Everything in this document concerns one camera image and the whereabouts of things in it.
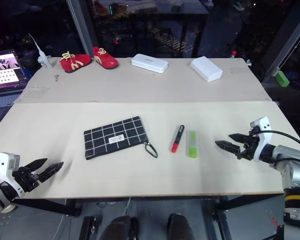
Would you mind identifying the green highlighter pen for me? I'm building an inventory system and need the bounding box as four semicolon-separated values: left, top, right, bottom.
188;130;198;159

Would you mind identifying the white rounded case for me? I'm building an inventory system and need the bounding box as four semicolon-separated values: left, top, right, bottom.
130;53;169;74

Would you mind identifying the laptop with lit screen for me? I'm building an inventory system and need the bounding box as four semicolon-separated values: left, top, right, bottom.
0;49;28;95

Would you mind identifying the white rectangular box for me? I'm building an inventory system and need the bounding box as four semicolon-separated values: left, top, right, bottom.
189;56;224;83

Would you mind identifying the black red marker pen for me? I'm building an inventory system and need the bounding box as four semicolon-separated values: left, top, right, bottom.
171;124;185;153

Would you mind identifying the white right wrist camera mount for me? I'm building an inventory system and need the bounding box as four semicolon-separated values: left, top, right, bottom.
249;116;274;162

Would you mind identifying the green block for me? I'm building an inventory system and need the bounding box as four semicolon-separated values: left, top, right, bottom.
274;70;291;88

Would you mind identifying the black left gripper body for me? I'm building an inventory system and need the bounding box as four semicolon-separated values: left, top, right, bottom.
11;166;41;193

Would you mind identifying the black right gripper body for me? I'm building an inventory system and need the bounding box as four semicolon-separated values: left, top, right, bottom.
236;129;260;161

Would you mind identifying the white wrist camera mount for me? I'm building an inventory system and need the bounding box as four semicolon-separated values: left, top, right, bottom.
249;116;274;162
0;151;25;199

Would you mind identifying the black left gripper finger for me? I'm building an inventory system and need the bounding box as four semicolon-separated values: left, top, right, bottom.
24;157;49;175
37;161;65;183

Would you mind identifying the white clamp stand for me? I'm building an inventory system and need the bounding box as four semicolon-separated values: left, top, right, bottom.
28;33;53;69

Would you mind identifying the white cable under table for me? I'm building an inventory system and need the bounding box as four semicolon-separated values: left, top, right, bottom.
123;197;131;216

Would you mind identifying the red toy shoe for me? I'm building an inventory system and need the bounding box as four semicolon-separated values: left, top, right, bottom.
59;51;93;74
93;46;120;70

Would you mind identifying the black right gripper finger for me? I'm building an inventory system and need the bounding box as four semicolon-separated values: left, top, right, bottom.
228;133;251;144
214;140;246;154

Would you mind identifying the grey metal pillar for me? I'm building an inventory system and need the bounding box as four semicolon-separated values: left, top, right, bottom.
65;0;99;58

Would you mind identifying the dark rounded shape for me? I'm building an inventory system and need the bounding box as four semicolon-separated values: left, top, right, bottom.
104;215;140;240
166;213;195;240

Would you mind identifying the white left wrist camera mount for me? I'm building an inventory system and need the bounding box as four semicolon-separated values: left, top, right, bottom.
0;151;25;199

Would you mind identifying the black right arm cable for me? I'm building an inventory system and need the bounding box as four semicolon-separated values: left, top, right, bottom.
254;127;300;166

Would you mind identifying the black table frame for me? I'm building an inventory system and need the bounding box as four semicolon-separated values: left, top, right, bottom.
11;193;285;240

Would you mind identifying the black grid pencil pouch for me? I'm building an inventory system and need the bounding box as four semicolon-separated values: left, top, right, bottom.
83;115;146;161

